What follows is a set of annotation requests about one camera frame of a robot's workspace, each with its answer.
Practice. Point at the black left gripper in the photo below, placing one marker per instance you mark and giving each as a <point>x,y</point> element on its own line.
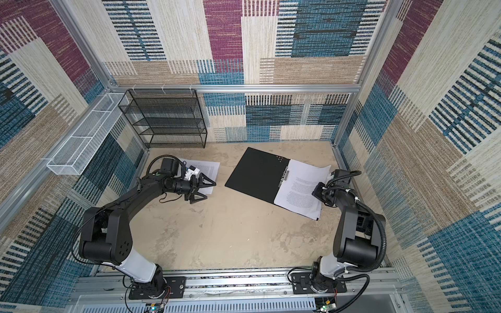
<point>201,183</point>

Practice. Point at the white text paper sheet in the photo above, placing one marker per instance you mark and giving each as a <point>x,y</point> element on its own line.
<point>210,169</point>
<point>297,187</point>

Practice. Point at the black wire mesh file rack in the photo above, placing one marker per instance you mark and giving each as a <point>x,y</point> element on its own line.
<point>165,118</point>

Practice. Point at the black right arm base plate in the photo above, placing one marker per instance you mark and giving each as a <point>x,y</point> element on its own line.
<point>302,284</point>

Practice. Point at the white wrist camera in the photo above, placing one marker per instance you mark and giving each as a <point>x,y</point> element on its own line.
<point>340,177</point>
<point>176,168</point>

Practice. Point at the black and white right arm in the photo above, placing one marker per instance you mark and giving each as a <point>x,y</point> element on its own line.
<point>360,240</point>

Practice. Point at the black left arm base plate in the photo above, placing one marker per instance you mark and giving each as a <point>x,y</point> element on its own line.
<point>171,287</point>

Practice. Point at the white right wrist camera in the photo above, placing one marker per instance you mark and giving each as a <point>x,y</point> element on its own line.
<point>340,177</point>

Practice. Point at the white text paper top sheet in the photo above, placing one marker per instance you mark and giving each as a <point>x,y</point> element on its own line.
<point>297,187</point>

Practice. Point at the red and black ring binder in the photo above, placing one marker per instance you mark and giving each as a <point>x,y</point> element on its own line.
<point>258,174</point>

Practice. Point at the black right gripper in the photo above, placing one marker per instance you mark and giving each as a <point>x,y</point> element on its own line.
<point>317,193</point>

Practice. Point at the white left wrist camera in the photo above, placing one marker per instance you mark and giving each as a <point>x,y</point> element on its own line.
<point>176,168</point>

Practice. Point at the white wire mesh tray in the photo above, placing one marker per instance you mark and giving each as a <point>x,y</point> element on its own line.
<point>76,153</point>

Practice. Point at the aluminium front rail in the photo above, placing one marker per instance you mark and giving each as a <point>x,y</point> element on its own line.
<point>200,285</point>

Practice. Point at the white text paper back sheet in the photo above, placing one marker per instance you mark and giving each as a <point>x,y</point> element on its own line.
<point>210,169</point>

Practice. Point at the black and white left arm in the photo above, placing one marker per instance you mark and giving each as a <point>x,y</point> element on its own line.
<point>106,238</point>

